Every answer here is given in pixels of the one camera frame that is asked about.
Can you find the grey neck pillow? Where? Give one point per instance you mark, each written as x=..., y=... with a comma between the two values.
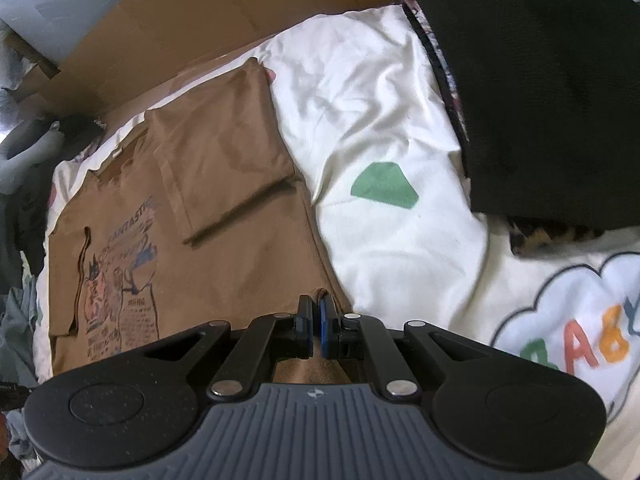
x=29, y=144

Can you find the dark grey pillow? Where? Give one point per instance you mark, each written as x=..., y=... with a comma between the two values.
x=24, y=213

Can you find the brown t-shirt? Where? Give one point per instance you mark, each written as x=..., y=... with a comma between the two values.
x=202, y=216

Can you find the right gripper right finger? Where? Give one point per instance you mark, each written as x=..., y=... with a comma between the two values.
x=367, y=348

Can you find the black folded garment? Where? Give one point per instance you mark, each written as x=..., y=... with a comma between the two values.
x=544, y=98

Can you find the brown cardboard sheet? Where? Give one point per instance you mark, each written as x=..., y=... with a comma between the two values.
x=143, y=48

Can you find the leopard print cloth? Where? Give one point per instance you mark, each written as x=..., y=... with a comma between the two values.
x=528, y=236

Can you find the cream cartoon print blanket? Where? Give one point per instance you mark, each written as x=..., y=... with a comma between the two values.
x=358, y=108

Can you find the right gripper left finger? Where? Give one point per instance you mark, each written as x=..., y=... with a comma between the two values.
x=267, y=341

